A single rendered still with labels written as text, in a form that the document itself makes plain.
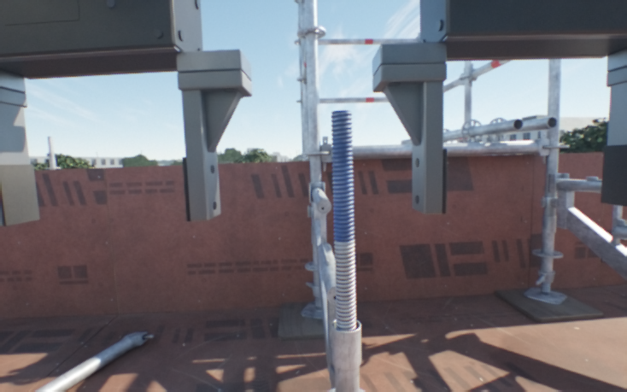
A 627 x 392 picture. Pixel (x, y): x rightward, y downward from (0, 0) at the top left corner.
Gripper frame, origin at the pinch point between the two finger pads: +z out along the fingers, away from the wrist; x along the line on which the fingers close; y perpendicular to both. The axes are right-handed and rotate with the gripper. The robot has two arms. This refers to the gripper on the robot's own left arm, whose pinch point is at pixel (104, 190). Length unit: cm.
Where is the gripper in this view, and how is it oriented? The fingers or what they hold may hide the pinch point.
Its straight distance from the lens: 25.2
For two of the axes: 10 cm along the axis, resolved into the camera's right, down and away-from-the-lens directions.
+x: -10.0, 0.3, 0.2
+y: 0.1, -1.1, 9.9
